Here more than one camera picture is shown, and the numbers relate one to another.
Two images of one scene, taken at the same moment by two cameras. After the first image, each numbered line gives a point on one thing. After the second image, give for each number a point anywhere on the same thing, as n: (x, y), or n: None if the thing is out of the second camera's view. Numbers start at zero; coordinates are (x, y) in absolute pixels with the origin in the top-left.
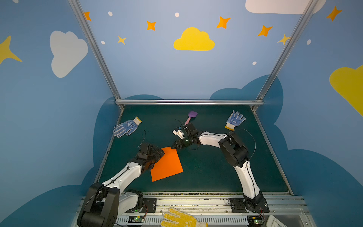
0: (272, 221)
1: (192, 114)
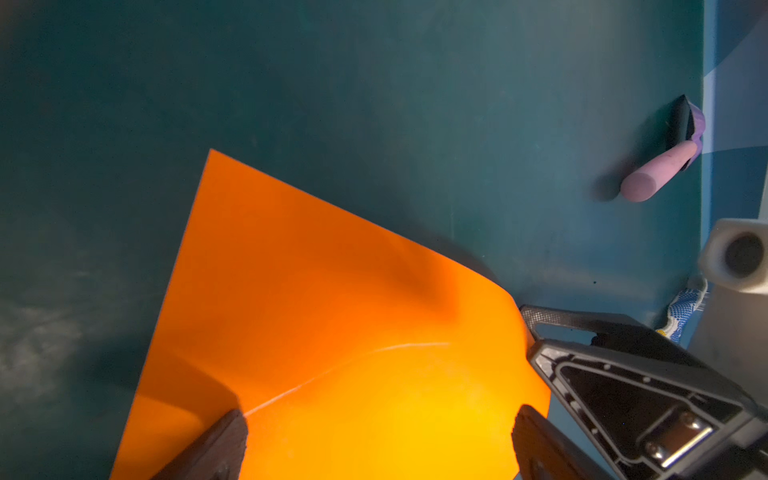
0: None
1: (684, 145)
